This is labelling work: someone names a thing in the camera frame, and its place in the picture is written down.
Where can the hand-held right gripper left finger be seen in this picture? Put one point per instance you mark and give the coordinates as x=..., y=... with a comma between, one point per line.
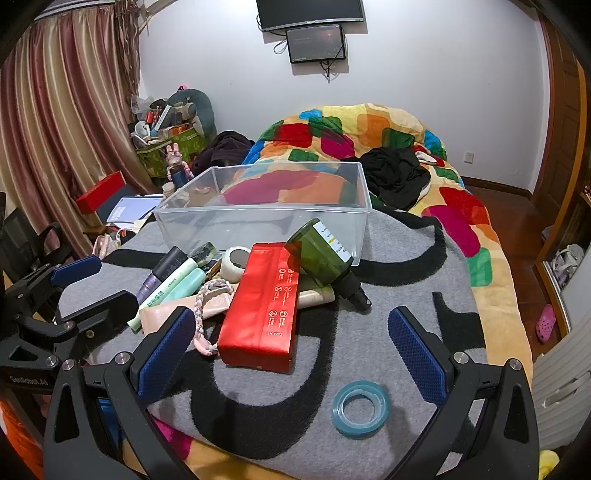
x=168, y=353

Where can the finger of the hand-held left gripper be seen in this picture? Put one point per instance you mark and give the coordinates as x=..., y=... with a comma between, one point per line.
x=76, y=271
x=106, y=307

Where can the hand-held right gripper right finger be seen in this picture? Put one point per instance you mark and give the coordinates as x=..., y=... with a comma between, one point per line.
x=418, y=355

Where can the pink tube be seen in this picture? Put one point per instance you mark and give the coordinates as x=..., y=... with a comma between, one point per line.
x=157, y=319

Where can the purple tube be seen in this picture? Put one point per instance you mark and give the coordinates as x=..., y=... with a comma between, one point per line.
x=161, y=272

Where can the pale green tube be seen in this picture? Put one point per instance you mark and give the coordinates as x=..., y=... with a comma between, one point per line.
x=173, y=281

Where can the mint tube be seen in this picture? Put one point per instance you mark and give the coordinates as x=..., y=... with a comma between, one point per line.
x=193, y=279

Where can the red packet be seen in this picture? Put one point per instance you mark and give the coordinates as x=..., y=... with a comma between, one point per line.
x=258, y=314

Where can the blue tape roll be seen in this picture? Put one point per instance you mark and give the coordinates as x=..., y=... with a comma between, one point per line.
x=341, y=420

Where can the white tape roll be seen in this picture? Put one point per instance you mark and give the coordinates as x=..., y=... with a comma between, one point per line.
x=231, y=273

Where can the cream tube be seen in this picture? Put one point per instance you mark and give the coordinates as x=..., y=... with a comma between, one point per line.
x=314, y=296

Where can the green bottle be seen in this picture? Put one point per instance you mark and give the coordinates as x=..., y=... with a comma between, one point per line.
x=318, y=254

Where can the clear plastic container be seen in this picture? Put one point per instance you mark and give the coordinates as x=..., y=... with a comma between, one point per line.
x=258, y=224

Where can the pink transparent case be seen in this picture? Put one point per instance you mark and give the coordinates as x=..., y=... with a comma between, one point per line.
x=104, y=243

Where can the black chair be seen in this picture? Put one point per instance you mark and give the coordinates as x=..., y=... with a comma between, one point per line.
x=18, y=240

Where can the grey black patterned blanket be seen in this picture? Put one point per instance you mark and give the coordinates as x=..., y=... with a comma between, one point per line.
x=415, y=286

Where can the blue notebook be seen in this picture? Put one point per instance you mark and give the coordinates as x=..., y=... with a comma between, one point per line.
x=127, y=210

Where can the red box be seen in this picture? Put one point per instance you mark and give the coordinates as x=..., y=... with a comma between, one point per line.
x=99, y=191

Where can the colourful patchwork blanket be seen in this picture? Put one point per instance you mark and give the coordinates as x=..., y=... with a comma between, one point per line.
x=480, y=286

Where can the white jar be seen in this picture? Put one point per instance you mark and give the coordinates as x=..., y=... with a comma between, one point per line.
x=168, y=188

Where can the pink clog shoe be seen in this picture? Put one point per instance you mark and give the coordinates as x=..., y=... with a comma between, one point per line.
x=545, y=323

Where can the green bag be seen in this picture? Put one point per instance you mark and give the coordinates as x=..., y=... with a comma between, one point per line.
x=157, y=159

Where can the blue bottle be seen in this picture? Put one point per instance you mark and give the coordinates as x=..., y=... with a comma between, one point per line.
x=178, y=175

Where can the white slatted panel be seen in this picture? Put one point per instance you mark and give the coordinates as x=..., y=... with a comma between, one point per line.
x=568, y=369

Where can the pink bunny toy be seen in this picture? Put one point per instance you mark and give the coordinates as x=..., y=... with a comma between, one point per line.
x=174, y=156

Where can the striped curtain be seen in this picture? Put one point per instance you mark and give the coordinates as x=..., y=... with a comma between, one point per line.
x=60, y=115

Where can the yellow cloth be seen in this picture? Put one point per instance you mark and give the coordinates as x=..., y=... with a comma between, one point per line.
x=549, y=464

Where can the white handbag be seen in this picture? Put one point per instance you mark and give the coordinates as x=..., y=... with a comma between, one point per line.
x=565, y=261

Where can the black clothing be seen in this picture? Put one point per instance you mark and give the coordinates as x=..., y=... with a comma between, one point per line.
x=392, y=180

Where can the dark maroon clothing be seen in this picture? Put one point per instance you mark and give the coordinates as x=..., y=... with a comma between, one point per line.
x=226, y=147

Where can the wooden shelf unit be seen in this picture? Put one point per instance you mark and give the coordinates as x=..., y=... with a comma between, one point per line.
x=575, y=230

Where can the grey neck pillow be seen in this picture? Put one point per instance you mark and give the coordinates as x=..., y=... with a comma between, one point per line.
x=205, y=110

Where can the wooden door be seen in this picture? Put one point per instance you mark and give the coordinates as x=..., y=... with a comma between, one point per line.
x=561, y=115

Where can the wall socket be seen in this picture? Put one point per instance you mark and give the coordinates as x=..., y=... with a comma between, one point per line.
x=469, y=158

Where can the small wall screen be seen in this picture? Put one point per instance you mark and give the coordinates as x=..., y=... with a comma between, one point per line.
x=316, y=44

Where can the black wall monitor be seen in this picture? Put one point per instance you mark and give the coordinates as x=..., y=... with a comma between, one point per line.
x=309, y=11

